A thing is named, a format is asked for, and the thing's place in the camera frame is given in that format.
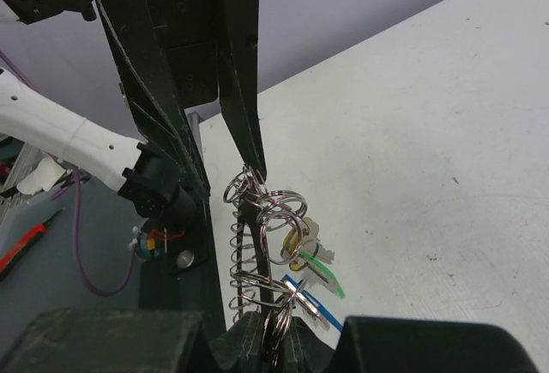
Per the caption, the metal disc keyring holder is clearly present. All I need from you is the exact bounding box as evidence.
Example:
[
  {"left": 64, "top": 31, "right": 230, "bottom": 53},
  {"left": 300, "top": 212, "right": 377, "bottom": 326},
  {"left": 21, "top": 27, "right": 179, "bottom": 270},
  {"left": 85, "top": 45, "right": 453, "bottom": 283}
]
[{"left": 223, "top": 165, "right": 308, "bottom": 371}]

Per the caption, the yellow tagged key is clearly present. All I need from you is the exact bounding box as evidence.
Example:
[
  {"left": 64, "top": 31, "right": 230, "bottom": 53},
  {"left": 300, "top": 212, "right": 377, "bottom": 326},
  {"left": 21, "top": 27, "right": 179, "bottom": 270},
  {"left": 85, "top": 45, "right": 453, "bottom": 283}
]
[{"left": 281, "top": 217, "right": 335, "bottom": 265}]

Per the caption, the red black utility knife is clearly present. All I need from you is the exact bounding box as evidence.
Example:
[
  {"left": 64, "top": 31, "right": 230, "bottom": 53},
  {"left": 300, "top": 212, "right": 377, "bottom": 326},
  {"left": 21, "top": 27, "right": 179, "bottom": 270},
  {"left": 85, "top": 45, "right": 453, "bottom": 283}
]
[{"left": 1, "top": 208, "right": 63, "bottom": 281}]

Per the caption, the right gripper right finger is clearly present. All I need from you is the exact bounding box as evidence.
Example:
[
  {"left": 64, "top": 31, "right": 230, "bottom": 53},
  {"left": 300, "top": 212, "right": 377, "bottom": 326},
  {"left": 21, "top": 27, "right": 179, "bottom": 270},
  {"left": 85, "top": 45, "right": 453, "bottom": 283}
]
[{"left": 289, "top": 315, "right": 541, "bottom": 373}]

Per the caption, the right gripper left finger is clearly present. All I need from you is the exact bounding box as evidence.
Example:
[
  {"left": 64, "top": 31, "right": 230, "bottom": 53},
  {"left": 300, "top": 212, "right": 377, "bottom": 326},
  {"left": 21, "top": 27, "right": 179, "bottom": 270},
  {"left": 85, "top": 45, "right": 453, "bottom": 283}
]
[{"left": 1, "top": 308, "right": 262, "bottom": 372}]

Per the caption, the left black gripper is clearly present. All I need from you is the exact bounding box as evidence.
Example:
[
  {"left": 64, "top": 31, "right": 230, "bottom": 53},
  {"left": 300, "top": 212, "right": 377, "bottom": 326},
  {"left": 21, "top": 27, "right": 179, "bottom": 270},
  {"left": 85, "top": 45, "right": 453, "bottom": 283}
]
[{"left": 95, "top": 0, "right": 267, "bottom": 200}]

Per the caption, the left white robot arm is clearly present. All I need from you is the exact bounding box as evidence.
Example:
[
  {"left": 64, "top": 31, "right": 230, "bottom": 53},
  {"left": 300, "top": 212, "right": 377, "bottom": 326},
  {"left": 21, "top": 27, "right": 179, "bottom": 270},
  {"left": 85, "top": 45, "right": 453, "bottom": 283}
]
[{"left": 1, "top": 0, "right": 267, "bottom": 219}]

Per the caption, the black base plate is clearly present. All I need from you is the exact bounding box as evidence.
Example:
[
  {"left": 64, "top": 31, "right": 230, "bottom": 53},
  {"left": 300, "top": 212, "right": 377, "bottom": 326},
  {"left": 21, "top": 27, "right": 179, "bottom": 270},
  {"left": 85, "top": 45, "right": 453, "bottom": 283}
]
[{"left": 137, "top": 203, "right": 226, "bottom": 340}]

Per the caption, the green tagged key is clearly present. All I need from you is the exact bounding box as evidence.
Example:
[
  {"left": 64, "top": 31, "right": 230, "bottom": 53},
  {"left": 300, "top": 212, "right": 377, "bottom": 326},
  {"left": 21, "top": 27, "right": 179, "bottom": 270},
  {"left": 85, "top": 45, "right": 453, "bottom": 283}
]
[{"left": 299, "top": 249, "right": 346, "bottom": 299}]

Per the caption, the blue tagged key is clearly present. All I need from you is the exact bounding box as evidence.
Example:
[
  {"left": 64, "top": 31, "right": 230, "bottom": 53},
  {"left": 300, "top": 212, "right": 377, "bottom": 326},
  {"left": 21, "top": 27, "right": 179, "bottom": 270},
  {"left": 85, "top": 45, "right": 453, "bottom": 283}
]
[{"left": 297, "top": 289, "right": 343, "bottom": 333}]

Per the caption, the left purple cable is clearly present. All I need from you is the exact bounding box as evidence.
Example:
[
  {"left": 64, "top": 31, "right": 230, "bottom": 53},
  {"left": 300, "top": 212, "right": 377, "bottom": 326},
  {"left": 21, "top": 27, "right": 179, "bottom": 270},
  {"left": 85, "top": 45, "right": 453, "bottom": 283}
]
[{"left": 0, "top": 49, "right": 142, "bottom": 298}]

